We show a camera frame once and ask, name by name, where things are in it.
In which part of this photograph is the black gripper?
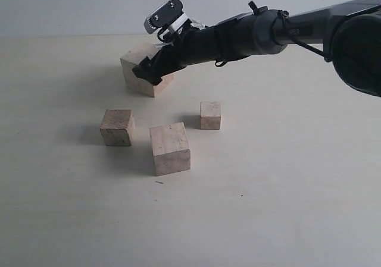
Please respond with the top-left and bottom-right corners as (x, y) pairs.
(132, 26), (223, 85)

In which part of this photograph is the third largest wooden cube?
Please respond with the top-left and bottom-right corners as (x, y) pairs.
(99, 109), (135, 147)

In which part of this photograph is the smallest wooden cube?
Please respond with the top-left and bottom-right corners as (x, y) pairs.
(200, 102), (221, 130)

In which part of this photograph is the second largest wooden cube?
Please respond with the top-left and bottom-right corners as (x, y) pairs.
(149, 122), (191, 176)

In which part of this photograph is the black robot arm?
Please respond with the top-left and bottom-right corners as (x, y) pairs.
(132, 0), (380, 96)

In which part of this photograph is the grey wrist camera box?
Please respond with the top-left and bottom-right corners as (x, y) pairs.
(143, 0), (189, 34)

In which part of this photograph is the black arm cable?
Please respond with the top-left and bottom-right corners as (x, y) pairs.
(248, 0), (333, 63)

